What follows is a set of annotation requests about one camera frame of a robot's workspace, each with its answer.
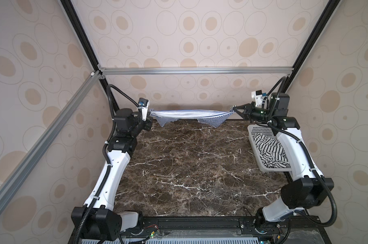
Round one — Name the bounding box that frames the blue white striped tank top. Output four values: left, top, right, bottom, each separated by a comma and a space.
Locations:
150, 110, 234, 128

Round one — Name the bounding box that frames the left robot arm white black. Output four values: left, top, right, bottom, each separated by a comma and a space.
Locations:
71, 107, 152, 244

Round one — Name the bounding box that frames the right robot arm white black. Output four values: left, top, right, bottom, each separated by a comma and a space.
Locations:
232, 93, 338, 228

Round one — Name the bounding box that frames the black white striped tank top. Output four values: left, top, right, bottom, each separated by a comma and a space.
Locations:
253, 133, 290, 169

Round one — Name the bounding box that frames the white plastic laundry basket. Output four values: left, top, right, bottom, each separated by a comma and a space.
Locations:
248, 125, 291, 172

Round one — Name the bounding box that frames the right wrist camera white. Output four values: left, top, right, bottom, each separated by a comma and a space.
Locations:
251, 90, 268, 108

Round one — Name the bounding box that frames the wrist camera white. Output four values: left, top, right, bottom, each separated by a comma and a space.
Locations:
138, 98, 150, 121
251, 90, 268, 108

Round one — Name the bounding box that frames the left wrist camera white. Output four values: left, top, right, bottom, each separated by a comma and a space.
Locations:
138, 98, 150, 121

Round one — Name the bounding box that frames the horizontal aluminium back rail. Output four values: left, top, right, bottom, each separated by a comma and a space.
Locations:
101, 66, 294, 76

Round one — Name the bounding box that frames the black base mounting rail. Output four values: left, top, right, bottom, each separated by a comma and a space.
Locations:
113, 216, 331, 244

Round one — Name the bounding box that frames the left black corner post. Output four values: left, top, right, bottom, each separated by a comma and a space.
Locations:
59, 0, 119, 122

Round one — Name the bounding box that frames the black corner post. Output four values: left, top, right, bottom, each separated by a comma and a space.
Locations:
59, 0, 119, 122
269, 1, 340, 97

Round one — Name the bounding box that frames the right black corner post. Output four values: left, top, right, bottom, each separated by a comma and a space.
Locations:
269, 1, 340, 97

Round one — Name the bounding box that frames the diagonal aluminium left rail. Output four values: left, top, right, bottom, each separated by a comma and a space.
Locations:
0, 71, 101, 215

